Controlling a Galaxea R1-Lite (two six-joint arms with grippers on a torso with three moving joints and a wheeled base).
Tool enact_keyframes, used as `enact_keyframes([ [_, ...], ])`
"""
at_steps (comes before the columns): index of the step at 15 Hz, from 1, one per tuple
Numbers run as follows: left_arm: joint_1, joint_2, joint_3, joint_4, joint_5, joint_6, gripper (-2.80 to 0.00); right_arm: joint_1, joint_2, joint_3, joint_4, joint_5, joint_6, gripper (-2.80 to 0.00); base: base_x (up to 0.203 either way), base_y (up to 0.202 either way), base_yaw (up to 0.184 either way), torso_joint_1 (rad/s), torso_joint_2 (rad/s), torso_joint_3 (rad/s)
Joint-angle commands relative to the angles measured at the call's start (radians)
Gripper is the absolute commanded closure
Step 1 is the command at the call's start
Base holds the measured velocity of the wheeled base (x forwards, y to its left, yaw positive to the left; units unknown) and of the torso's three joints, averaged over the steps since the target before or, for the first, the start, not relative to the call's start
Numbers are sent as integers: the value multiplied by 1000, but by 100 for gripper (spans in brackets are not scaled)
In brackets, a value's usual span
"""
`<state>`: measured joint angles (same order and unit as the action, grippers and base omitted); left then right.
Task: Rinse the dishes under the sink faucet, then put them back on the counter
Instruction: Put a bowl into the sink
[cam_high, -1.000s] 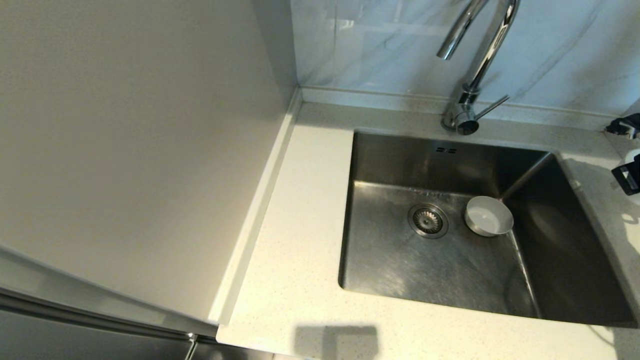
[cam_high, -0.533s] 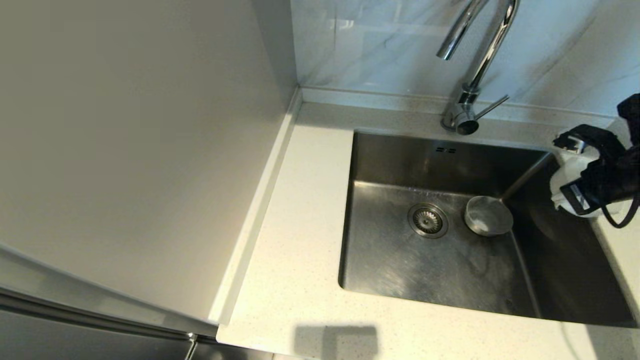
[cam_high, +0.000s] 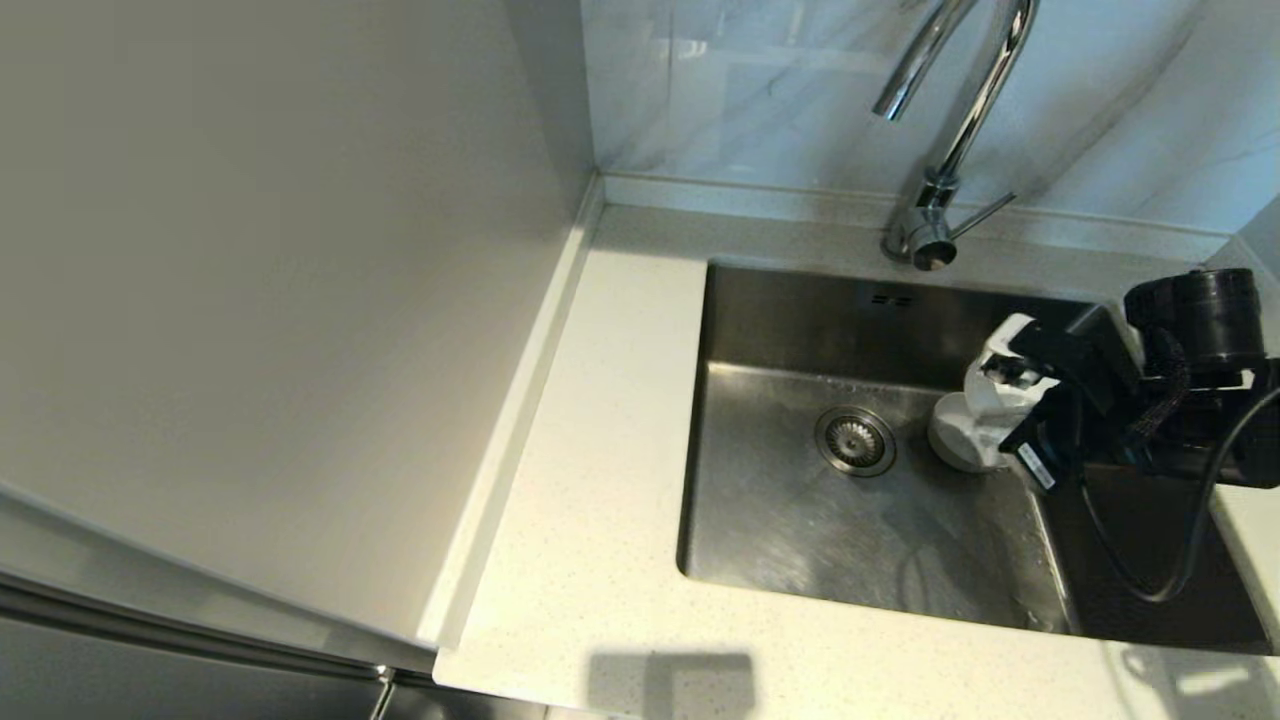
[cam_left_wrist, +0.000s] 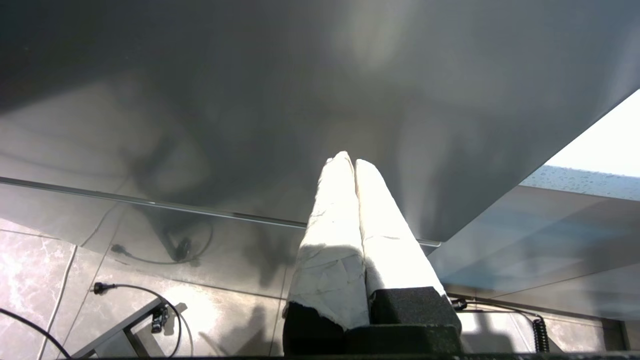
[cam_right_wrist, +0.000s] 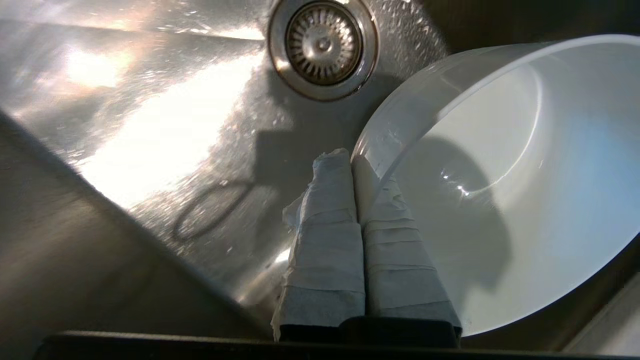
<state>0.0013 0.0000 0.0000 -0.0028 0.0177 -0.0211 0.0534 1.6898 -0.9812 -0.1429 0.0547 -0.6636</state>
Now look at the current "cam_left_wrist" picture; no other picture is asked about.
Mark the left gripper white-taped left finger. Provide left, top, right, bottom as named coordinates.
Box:
left=282, top=151, right=371, bottom=356

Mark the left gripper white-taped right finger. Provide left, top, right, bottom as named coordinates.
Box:
left=354, top=159, right=463, bottom=341

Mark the grey base cabinet front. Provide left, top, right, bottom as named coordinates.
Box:
left=427, top=185, right=640, bottom=322

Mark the stainless steel refrigerator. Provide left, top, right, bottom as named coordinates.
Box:
left=0, top=0, right=640, bottom=302

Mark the tall white side panel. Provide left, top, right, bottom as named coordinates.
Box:
left=544, top=89, right=640, bottom=179

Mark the coiled black cable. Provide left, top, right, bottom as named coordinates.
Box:
left=450, top=297, right=552, bottom=354

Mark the grey metal frame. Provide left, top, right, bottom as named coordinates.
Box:
left=72, top=297, right=173, bottom=359

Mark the black cable with plug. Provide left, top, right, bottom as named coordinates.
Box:
left=92, top=282, right=195, bottom=358

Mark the thin white cable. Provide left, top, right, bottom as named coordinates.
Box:
left=36, top=244, right=80, bottom=359

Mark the plain black cable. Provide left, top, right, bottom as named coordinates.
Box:
left=0, top=307, right=72, bottom=359

